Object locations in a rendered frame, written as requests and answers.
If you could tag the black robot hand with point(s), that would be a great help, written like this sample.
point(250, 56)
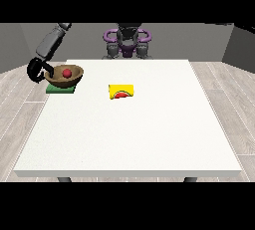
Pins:
point(36, 69)

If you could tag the brown wooden bowl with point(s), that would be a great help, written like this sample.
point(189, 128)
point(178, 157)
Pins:
point(63, 78)

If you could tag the green square pad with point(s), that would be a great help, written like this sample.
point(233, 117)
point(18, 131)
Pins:
point(54, 90)

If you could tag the small red ball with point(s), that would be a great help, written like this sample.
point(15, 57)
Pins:
point(67, 72)

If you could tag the grey robot trunk purple rings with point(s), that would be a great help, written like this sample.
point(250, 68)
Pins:
point(127, 43)

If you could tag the dark table leg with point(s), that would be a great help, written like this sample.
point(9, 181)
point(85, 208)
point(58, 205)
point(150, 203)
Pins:
point(64, 179)
point(190, 179)

